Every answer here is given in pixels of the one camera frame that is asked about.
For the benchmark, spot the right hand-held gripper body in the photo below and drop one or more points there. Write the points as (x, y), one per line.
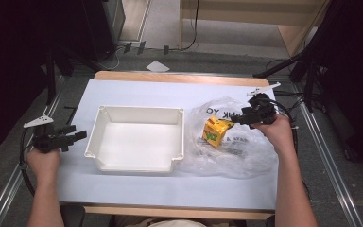
(260, 108)

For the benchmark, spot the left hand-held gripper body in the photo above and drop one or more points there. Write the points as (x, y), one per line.
(44, 138)

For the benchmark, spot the yellow snack box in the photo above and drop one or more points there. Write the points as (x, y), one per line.
(216, 130)

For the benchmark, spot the clear plastic bag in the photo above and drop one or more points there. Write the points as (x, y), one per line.
(233, 148)

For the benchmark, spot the white plastic bin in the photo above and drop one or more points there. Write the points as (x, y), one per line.
(137, 140)

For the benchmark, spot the person's left hand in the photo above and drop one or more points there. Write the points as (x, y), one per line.
(43, 164)

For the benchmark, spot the person's right hand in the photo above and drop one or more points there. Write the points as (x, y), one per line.
(275, 132)

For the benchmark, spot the black metal stand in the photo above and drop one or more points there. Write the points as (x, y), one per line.
(299, 69)
(55, 69)

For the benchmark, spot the white table cover sheet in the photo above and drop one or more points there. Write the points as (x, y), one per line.
(167, 94)

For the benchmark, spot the light wooden shelf unit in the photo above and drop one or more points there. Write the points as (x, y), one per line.
(249, 15)

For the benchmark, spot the white paper sheet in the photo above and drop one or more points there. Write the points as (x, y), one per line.
(157, 66)

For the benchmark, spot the black cabinet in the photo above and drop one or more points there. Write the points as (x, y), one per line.
(102, 28)

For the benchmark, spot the aluminium floor rail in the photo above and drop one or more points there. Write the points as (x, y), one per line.
(15, 164)
(327, 157)

